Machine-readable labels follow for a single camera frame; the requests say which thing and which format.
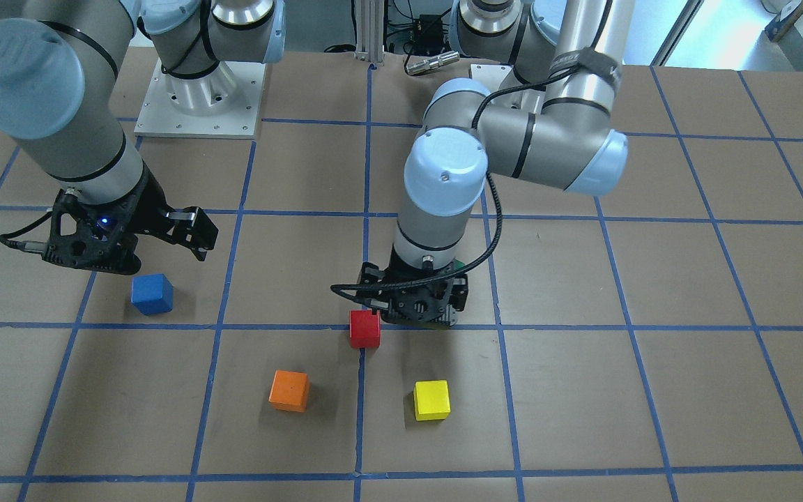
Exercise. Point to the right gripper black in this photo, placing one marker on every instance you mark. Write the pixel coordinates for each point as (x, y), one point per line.
(148, 207)

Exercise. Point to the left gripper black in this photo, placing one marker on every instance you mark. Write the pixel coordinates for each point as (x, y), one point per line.
(459, 294)

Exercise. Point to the red wooden block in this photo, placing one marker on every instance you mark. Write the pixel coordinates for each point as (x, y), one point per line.
(364, 329)

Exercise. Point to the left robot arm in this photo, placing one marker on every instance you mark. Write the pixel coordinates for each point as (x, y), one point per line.
(548, 123)

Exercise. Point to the blue wooden block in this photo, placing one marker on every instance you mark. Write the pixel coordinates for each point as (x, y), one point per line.
(152, 294)

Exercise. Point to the yellow wooden block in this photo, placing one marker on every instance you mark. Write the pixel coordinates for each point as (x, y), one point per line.
(431, 400)

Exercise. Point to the orange wooden block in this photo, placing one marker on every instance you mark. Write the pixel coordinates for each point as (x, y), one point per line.
(289, 391)

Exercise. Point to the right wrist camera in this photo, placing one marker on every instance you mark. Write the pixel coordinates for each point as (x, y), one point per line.
(82, 239)

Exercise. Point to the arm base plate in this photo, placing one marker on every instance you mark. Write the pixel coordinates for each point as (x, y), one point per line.
(222, 105)

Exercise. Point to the aluminium frame post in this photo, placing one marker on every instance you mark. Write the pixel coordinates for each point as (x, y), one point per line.
(369, 29)

